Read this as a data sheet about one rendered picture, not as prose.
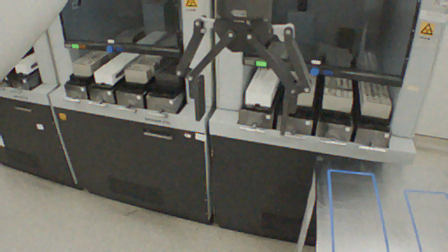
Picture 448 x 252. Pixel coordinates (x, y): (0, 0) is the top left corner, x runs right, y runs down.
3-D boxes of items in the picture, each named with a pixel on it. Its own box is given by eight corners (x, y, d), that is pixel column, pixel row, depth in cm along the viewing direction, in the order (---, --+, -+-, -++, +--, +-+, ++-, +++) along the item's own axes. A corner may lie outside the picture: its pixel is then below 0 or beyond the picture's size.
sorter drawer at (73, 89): (134, 46, 211) (132, 33, 206) (153, 48, 208) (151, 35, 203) (60, 101, 153) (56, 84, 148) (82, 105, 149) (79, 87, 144)
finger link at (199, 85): (198, 82, 51) (192, 81, 51) (199, 122, 54) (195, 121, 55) (204, 74, 53) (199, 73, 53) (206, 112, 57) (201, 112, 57)
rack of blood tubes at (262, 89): (260, 75, 159) (260, 63, 155) (281, 78, 156) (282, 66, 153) (245, 106, 135) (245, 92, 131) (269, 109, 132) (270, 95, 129)
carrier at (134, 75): (150, 81, 149) (149, 69, 146) (148, 84, 147) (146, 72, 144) (128, 79, 152) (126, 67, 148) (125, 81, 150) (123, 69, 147)
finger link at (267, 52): (248, 28, 47) (255, 23, 47) (295, 87, 50) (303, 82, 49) (241, 37, 44) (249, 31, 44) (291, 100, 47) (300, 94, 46)
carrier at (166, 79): (181, 86, 145) (180, 73, 142) (179, 88, 144) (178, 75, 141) (157, 83, 148) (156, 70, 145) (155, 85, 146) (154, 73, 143)
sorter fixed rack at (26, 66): (51, 53, 188) (49, 44, 185) (63, 54, 186) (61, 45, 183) (16, 74, 164) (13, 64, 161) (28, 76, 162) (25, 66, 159)
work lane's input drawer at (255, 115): (268, 60, 191) (269, 45, 186) (292, 63, 188) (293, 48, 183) (234, 130, 132) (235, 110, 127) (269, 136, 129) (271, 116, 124)
